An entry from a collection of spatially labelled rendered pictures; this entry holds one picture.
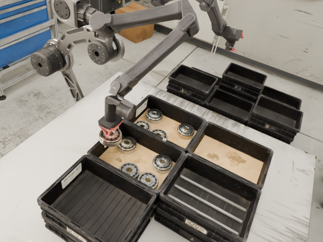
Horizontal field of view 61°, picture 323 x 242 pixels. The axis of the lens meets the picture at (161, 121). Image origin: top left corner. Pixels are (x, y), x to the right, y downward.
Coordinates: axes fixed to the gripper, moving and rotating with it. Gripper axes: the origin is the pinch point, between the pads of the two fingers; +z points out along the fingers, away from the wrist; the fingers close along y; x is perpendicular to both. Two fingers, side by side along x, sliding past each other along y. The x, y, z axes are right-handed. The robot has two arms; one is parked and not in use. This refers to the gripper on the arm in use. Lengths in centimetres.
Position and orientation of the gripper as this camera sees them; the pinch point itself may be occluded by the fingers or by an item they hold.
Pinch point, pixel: (110, 132)
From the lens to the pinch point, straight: 126.5
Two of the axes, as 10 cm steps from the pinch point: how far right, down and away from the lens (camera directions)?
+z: -1.6, 7.1, 6.9
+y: 4.9, -5.4, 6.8
